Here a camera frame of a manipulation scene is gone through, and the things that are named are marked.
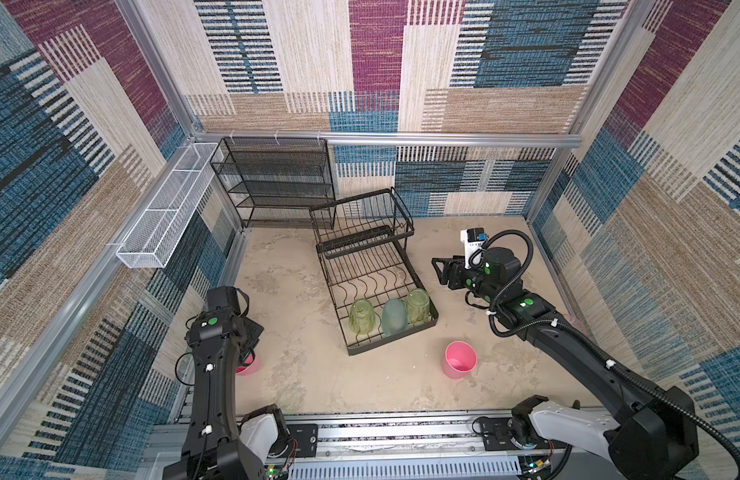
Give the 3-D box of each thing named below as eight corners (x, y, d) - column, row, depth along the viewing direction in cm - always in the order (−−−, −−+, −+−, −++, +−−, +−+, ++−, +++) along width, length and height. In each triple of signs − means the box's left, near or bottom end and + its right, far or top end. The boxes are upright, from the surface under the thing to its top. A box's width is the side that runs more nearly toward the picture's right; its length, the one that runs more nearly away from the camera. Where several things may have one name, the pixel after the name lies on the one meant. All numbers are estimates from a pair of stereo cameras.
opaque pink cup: (444, 379, 84) (452, 366, 76) (441, 354, 89) (447, 340, 81) (477, 379, 84) (487, 366, 76) (472, 354, 89) (481, 340, 81)
